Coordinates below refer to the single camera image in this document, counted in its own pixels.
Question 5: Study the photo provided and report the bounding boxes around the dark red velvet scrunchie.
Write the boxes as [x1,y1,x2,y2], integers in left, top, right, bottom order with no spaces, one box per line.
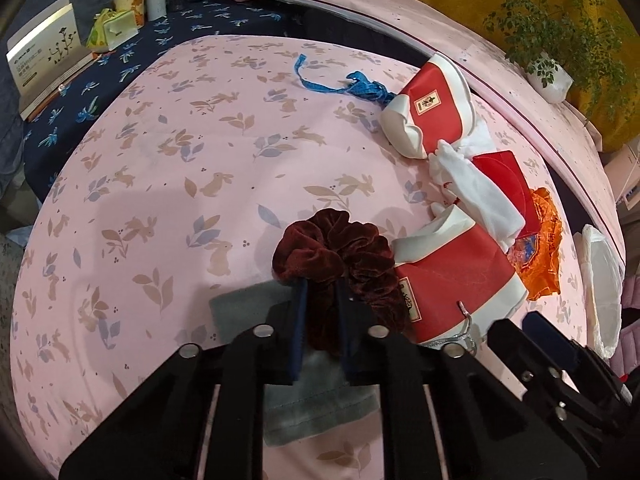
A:
[272,208,409,333]

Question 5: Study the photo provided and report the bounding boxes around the white lined trash bin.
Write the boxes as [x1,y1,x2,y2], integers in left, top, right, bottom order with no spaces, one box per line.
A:
[574,224,624,360]

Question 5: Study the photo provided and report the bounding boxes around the small orange snack wrapper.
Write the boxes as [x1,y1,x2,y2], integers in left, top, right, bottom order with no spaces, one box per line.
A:
[508,188,563,301]

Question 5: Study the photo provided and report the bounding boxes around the grey felt cloth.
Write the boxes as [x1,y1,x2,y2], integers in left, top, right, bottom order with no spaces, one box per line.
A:
[209,281,378,446]

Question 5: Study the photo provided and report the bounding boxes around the white cloth gloves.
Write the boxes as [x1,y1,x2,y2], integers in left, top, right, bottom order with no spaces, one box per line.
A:
[428,118,525,252]

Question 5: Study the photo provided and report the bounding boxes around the pale pink bench cover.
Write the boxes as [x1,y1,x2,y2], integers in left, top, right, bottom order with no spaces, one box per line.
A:
[279,0,626,261]

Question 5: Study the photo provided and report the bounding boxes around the potted green plant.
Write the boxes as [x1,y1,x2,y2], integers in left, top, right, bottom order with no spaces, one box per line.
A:
[484,0,639,120]

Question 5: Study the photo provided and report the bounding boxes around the white botanical display card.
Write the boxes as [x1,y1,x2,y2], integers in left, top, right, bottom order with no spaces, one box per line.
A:
[6,0,96,120]

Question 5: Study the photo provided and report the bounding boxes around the navy floral cloth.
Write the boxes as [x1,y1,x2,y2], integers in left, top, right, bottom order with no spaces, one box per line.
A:
[24,0,286,202]

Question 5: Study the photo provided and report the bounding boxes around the green yellow small box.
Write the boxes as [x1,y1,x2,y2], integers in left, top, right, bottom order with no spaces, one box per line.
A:
[86,9,138,53]

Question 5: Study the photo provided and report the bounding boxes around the blue ribbon string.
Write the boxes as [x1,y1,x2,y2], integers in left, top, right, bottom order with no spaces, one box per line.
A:
[293,53,399,109]

